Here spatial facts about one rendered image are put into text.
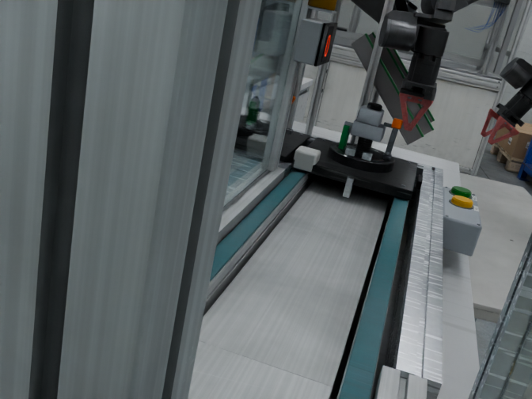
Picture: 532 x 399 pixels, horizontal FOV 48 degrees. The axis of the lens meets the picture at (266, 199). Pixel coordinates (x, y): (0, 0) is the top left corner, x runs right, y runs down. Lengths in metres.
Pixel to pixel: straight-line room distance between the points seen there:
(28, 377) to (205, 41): 0.12
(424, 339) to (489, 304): 0.40
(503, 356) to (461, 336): 0.48
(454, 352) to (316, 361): 0.28
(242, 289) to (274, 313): 0.06
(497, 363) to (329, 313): 0.34
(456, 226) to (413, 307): 0.39
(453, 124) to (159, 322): 5.26
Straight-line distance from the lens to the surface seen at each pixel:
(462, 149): 5.47
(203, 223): 0.20
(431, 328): 0.71
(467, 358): 0.89
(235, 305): 0.73
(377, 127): 1.25
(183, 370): 0.23
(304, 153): 1.18
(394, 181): 1.20
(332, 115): 5.33
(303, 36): 1.02
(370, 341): 0.67
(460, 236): 1.12
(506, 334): 0.46
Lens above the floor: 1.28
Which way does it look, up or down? 20 degrees down
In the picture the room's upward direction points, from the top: 12 degrees clockwise
